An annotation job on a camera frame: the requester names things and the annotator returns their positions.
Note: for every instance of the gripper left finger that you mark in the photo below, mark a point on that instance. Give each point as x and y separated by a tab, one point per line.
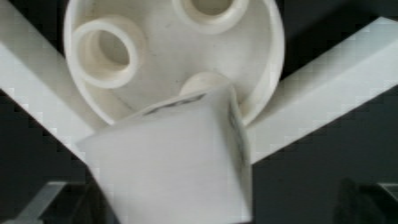
68	203

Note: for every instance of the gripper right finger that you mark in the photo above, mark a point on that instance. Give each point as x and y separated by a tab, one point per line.
367	203

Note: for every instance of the white round stool seat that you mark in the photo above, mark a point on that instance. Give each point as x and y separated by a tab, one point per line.
141	43

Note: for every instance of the white stool leg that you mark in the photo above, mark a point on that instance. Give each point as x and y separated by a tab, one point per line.
170	162

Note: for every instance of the white U-shaped fence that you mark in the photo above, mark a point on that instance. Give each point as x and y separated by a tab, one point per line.
338	82

